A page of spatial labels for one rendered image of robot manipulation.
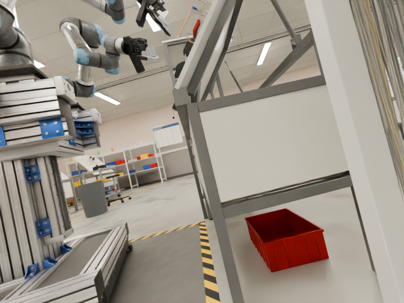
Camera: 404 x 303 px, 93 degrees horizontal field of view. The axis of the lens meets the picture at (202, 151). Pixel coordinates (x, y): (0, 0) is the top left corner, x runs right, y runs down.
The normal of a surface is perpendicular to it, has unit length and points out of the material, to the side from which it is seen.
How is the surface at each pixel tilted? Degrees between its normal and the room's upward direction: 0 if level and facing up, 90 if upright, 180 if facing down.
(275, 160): 90
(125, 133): 90
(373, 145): 90
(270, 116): 90
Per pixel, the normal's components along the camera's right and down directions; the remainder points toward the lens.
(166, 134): -0.11, -0.01
